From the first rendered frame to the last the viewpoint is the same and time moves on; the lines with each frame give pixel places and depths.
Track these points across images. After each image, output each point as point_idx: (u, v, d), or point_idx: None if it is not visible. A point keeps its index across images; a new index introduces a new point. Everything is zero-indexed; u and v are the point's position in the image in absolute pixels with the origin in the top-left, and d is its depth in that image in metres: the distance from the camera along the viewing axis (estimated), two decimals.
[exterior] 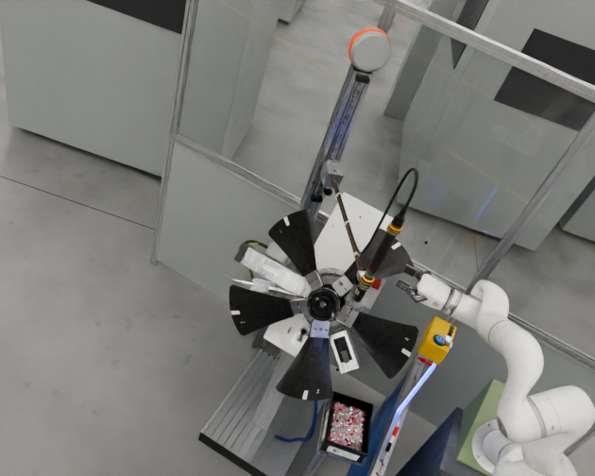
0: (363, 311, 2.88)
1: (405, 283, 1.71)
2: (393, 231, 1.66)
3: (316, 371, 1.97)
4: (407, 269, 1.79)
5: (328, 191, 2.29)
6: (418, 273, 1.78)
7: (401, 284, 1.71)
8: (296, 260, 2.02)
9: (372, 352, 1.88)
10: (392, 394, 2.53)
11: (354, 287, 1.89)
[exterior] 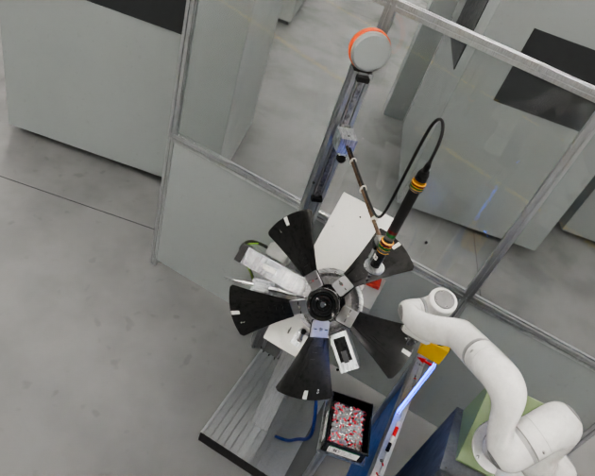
0: (363, 311, 2.88)
1: (412, 343, 1.81)
2: None
3: (316, 371, 1.97)
4: (410, 341, 1.83)
5: (341, 157, 2.17)
6: (411, 337, 1.79)
7: (414, 344, 1.82)
8: (296, 260, 2.02)
9: (372, 352, 1.88)
10: (392, 394, 2.53)
11: (372, 252, 1.78)
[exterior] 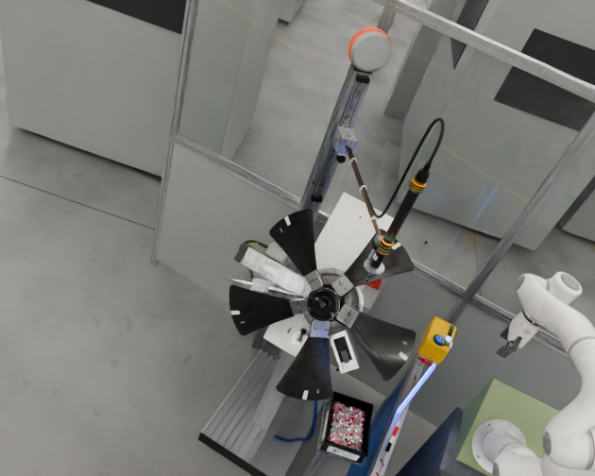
0: (363, 311, 2.88)
1: (501, 348, 1.68)
2: None
3: (260, 315, 2.01)
4: (504, 336, 1.75)
5: (341, 157, 2.17)
6: (509, 328, 1.73)
7: (501, 352, 1.68)
8: (359, 263, 1.99)
9: (294, 365, 1.92)
10: (392, 394, 2.53)
11: (372, 252, 1.78)
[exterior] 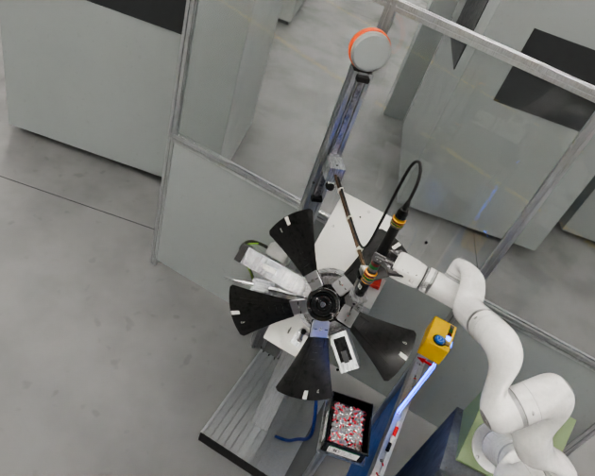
0: (363, 311, 2.88)
1: (381, 256, 1.73)
2: None
3: (260, 315, 2.01)
4: None
5: (330, 185, 2.27)
6: (392, 253, 1.76)
7: (377, 257, 1.72)
8: (359, 263, 1.99)
9: (294, 365, 1.92)
10: (392, 394, 2.53)
11: (357, 281, 1.87)
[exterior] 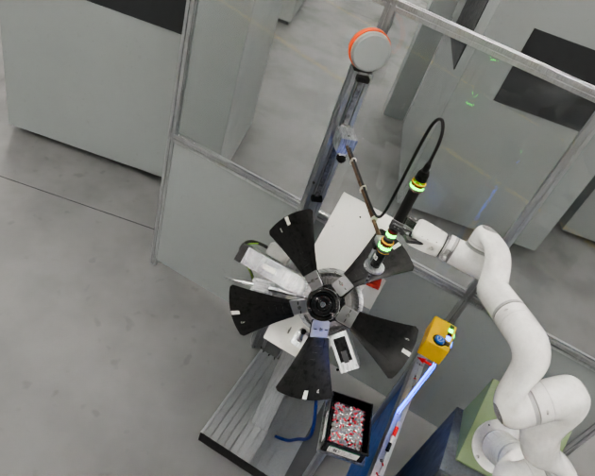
0: (363, 311, 2.88)
1: (399, 224, 1.63)
2: (416, 187, 1.55)
3: (260, 315, 2.01)
4: None
5: (341, 157, 2.17)
6: (411, 220, 1.67)
7: (395, 225, 1.63)
8: (359, 263, 1.99)
9: (294, 365, 1.92)
10: (392, 394, 2.53)
11: (372, 252, 1.78)
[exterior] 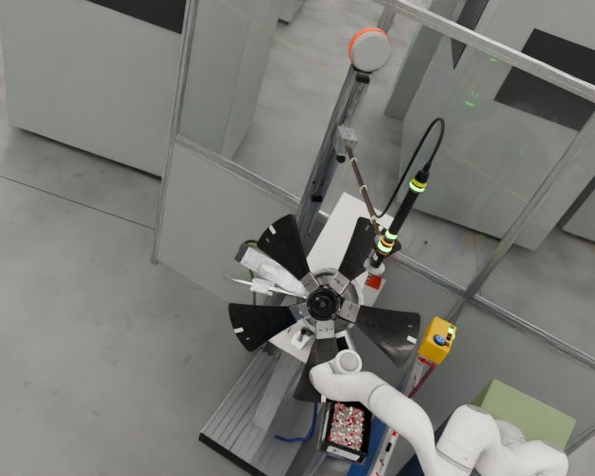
0: None
1: None
2: (416, 187, 1.55)
3: (281, 252, 2.02)
4: None
5: (341, 157, 2.17)
6: None
7: None
8: (377, 314, 1.97)
9: (257, 308, 1.96)
10: None
11: (372, 252, 1.78)
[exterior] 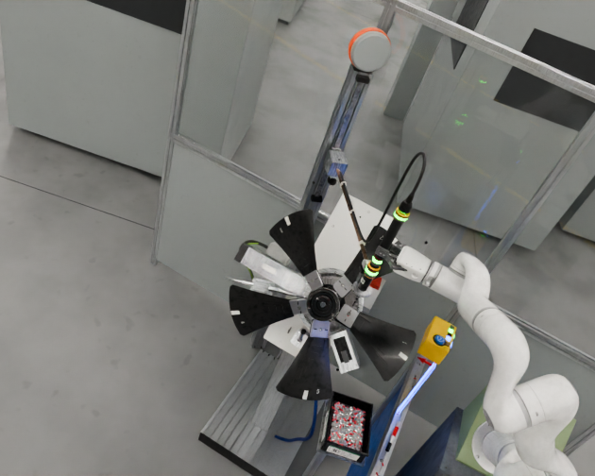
0: (363, 311, 2.88)
1: (384, 250, 1.71)
2: (399, 217, 1.62)
3: (292, 245, 2.01)
4: None
5: (331, 179, 2.25)
6: (396, 247, 1.74)
7: (381, 251, 1.71)
8: (374, 324, 1.97)
9: (258, 295, 1.96)
10: (392, 394, 2.53)
11: (360, 276, 1.85)
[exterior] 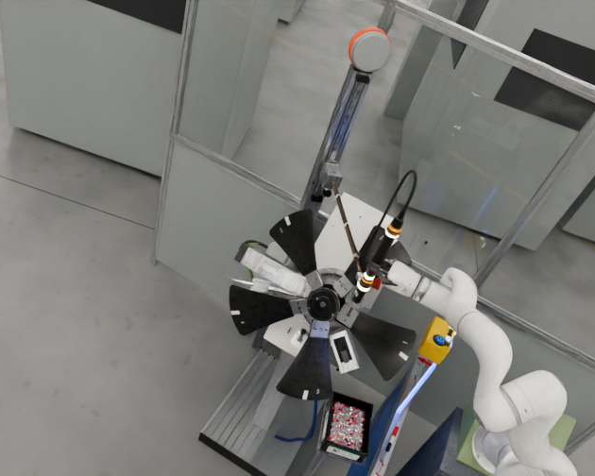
0: (363, 311, 2.88)
1: (376, 265, 1.75)
2: (392, 233, 1.66)
3: (292, 245, 2.01)
4: None
5: (327, 192, 2.29)
6: (386, 263, 1.79)
7: (372, 266, 1.75)
8: (374, 323, 1.97)
9: (258, 295, 1.96)
10: (392, 394, 2.53)
11: (353, 288, 1.89)
